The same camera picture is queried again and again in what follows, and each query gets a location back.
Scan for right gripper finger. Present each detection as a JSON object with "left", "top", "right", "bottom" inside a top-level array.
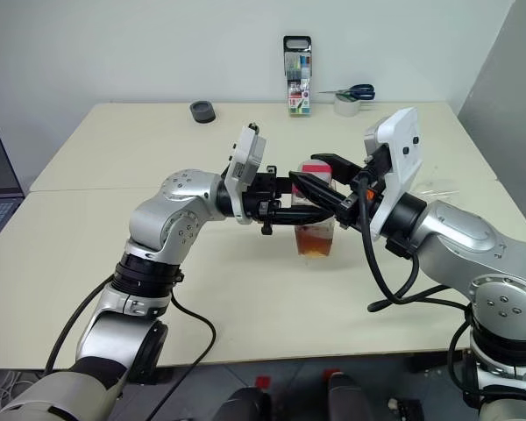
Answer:
[
  {"left": 310, "top": 153, "right": 366, "bottom": 185},
  {"left": 288, "top": 171, "right": 350, "bottom": 216}
]

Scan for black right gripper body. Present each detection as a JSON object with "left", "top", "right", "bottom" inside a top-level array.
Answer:
[{"left": 332, "top": 146, "right": 395, "bottom": 232}]

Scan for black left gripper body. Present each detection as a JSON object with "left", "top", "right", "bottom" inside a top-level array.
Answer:
[{"left": 244, "top": 165, "right": 291, "bottom": 237}]

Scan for clear cup with pink lid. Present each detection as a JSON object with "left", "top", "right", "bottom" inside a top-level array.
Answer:
[{"left": 292, "top": 160, "right": 337, "bottom": 260}]

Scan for white tape roll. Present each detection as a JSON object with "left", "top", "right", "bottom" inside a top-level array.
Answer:
[{"left": 333, "top": 93, "right": 362, "bottom": 118}]

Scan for marker pen pack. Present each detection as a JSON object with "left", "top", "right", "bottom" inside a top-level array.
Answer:
[{"left": 282, "top": 35, "right": 313, "bottom": 119}]

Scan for black round lid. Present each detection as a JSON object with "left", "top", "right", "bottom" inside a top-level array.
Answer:
[{"left": 189, "top": 100, "right": 217, "bottom": 125}]

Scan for dark rounded shape red top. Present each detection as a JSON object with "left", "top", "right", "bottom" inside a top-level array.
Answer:
[
  {"left": 323, "top": 368, "right": 367, "bottom": 421},
  {"left": 212, "top": 375, "right": 274, "bottom": 421}
]

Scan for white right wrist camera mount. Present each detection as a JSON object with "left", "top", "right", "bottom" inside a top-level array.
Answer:
[{"left": 362, "top": 107, "right": 424, "bottom": 242}]

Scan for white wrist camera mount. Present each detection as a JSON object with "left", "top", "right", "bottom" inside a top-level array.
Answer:
[
  {"left": 362, "top": 107, "right": 424, "bottom": 242},
  {"left": 222, "top": 122, "right": 269, "bottom": 225}
]

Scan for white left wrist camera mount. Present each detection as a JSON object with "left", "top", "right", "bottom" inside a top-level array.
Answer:
[{"left": 222, "top": 122, "right": 269, "bottom": 225}]

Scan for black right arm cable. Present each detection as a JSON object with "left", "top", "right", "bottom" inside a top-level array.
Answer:
[{"left": 353, "top": 168, "right": 483, "bottom": 413}]

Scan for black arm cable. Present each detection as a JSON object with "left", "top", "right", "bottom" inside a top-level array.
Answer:
[
  {"left": 43, "top": 274, "right": 218, "bottom": 421},
  {"left": 353, "top": 168, "right": 483, "bottom": 413}
]

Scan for blue handled scissors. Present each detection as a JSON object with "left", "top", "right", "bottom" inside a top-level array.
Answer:
[{"left": 317, "top": 82, "right": 375, "bottom": 102}]

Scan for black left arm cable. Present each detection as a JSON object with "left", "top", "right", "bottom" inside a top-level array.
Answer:
[{"left": 43, "top": 274, "right": 218, "bottom": 421}]

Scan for white cable bundle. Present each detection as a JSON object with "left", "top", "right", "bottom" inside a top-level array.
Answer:
[{"left": 0, "top": 369, "right": 32, "bottom": 414}]

